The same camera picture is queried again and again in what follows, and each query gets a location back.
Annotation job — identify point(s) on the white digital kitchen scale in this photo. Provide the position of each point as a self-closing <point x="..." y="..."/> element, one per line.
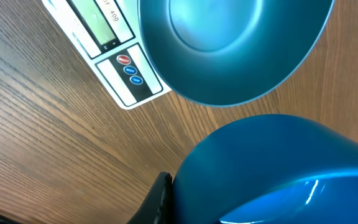
<point x="107" y="35"/>

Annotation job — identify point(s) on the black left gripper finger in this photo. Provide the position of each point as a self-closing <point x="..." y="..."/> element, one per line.
<point x="157" y="207"/>

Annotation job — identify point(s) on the blue plastic measuring scoop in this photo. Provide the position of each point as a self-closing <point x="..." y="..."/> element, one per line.
<point x="271" y="168"/>

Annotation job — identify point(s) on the teal metal bowl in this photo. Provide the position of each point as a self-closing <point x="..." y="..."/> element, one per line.
<point x="229" y="52"/>

